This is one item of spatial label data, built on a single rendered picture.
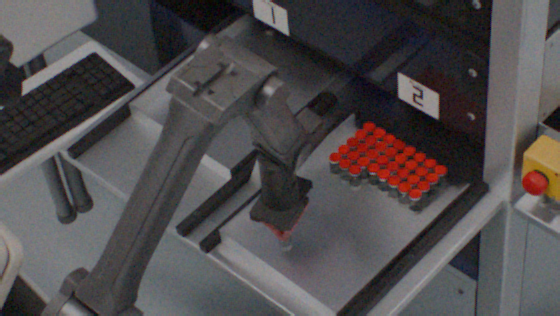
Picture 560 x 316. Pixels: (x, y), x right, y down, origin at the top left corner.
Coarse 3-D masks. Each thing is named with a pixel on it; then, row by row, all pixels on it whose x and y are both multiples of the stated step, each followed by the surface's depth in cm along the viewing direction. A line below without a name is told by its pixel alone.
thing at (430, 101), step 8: (400, 80) 209; (408, 80) 207; (400, 88) 211; (408, 88) 209; (424, 88) 206; (400, 96) 212; (408, 96) 210; (424, 96) 207; (432, 96) 205; (416, 104) 210; (424, 104) 209; (432, 104) 207; (432, 112) 208
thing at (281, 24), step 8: (256, 0) 226; (264, 0) 224; (256, 8) 227; (264, 8) 225; (280, 8) 222; (256, 16) 229; (264, 16) 227; (272, 16) 225; (280, 16) 223; (272, 24) 227; (280, 24) 225
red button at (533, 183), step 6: (528, 174) 196; (534, 174) 196; (522, 180) 197; (528, 180) 196; (534, 180) 195; (540, 180) 195; (522, 186) 198; (528, 186) 196; (534, 186) 195; (540, 186) 195; (546, 186) 196; (528, 192) 197; (534, 192) 196; (540, 192) 196
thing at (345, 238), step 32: (352, 128) 223; (320, 160) 219; (320, 192) 214; (352, 192) 214; (448, 192) 212; (256, 224) 211; (320, 224) 210; (352, 224) 209; (384, 224) 209; (416, 224) 208; (256, 256) 202; (288, 256) 206; (320, 256) 205; (352, 256) 205; (384, 256) 204; (288, 288) 201; (320, 288) 201; (352, 288) 201
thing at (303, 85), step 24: (240, 24) 242; (264, 48) 239; (288, 48) 239; (288, 72) 234; (312, 72) 234; (336, 72) 233; (144, 96) 230; (168, 96) 233; (312, 96) 228; (144, 120) 228; (240, 120) 227; (216, 144) 224; (240, 144) 223; (216, 168) 219; (240, 168) 218
